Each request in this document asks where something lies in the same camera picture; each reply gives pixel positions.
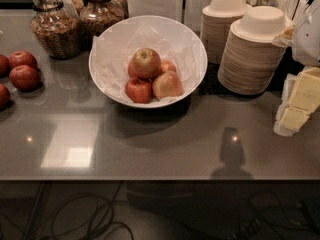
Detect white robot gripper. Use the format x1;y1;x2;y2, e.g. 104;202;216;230
272;0;320;137

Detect red-yellow apple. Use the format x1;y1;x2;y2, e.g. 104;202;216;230
132;48;161;79

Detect front right yellow-red apple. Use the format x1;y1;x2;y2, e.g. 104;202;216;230
152;71;183;100

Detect back red apple in bowl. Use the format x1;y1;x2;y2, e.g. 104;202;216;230
161;60;177;72

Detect front left red apple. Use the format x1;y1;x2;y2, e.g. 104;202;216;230
125;77;153;104

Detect white ceramic bowl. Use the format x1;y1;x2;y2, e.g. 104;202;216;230
88;14;209;109

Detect white paper bowl liner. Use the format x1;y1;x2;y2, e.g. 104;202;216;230
91;24;200;106

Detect red apple on table middle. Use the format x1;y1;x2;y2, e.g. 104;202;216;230
9;65;41;92

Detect red apple on table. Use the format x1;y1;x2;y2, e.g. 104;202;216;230
9;65;41;92
8;50;38;69

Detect red apple on table upper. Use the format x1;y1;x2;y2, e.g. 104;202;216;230
8;50;38;69

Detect red apple lower left edge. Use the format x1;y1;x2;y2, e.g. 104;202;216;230
0;84;10;110

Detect red apple at left edge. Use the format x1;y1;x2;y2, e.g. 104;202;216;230
0;54;10;77

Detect front stack of paper bowls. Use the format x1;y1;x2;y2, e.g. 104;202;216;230
218;6;286;96

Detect stack of paper bowls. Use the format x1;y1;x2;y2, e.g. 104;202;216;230
218;6;286;96
200;0;250;64

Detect rear stack of paper bowls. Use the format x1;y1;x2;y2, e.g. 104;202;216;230
200;0;250;64

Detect white napkin dispenser box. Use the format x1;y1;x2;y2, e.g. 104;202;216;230
128;0;183;22

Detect right glass granola jar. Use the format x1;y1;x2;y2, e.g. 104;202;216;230
80;0;125;37

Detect glass granola jar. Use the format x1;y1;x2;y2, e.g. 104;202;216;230
30;0;81;59
80;0;125;37

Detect left glass granola jar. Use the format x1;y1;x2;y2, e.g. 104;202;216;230
30;0;81;59

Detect black cables under table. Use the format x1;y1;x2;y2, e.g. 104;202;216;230
0;181;135;240

